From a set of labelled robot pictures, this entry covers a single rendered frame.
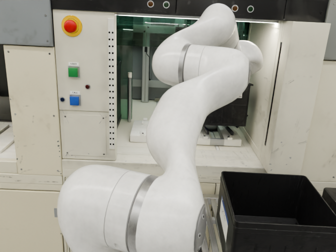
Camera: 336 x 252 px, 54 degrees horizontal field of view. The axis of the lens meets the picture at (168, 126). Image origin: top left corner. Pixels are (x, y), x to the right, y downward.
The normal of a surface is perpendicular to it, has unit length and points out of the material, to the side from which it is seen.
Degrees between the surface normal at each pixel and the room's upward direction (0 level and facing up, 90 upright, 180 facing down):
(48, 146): 90
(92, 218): 79
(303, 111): 90
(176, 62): 72
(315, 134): 90
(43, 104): 90
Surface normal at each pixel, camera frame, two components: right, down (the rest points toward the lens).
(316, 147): 0.00, 0.33
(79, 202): -0.35, -0.22
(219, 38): 0.41, 0.76
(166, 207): -0.06, -0.52
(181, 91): -0.04, -0.70
